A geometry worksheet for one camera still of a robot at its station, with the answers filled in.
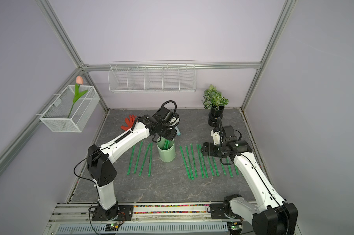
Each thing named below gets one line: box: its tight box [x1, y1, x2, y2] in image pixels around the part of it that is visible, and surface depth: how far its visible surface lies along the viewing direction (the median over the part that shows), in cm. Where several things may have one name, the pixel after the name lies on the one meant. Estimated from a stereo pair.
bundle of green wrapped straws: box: [162, 138, 172, 150], surface depth 89 cm
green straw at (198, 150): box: [196, 143, 205, 179], surface depth 93 cm
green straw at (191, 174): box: [185, 145, 195, 181], surface depth 92 cm
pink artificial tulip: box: [66, 75, 89, 119], surface depth 82 cm
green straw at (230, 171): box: [227, 164, 234, 178], surface depth 88 cm
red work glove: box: [120, 114, 137, 131], surface depth 114 cm
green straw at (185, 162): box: [179, 145, 192, 180], surface depth 93 cm
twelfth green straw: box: [148, 141, 154, 177], surface depth 93 cm
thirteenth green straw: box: [138, 142, 151, 177], surface depth 94 cm
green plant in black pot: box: [201, 83, 230, 127], surface depth 96 cm
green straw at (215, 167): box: [212, 156, 220, 177], surface depth 91 cm
